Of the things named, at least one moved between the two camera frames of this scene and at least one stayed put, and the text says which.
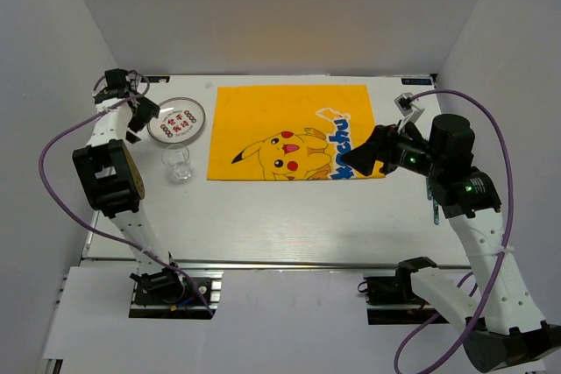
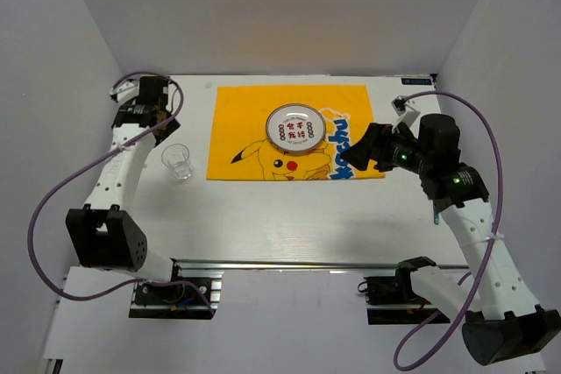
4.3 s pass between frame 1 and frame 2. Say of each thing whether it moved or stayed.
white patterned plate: moved
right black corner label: stayed
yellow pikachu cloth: stayed
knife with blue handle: stayed
